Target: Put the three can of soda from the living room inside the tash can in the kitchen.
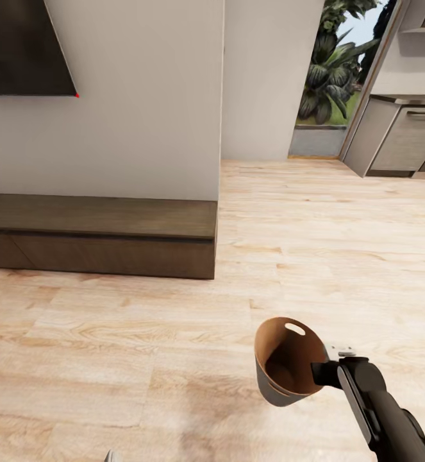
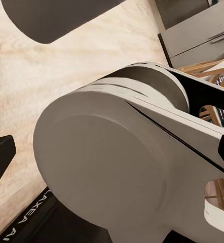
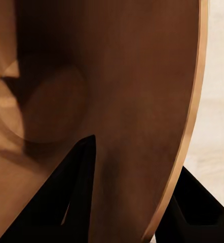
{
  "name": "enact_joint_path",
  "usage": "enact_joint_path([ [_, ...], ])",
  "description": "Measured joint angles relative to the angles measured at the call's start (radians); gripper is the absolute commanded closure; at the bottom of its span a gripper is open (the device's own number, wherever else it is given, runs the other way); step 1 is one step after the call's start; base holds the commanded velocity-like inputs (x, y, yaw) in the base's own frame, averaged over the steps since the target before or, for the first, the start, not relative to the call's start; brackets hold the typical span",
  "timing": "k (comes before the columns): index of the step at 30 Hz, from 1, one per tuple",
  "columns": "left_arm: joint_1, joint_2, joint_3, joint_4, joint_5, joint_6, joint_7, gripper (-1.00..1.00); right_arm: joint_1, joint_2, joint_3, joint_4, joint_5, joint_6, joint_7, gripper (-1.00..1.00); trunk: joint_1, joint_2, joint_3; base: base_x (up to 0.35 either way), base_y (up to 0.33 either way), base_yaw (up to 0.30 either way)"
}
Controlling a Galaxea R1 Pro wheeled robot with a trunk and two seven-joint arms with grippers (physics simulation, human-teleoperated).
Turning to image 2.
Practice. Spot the trash can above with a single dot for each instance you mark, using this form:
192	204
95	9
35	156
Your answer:
45	21

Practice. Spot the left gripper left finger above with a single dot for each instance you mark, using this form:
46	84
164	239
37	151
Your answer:
7	152

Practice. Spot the fridge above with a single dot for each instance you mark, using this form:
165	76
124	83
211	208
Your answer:
197	39

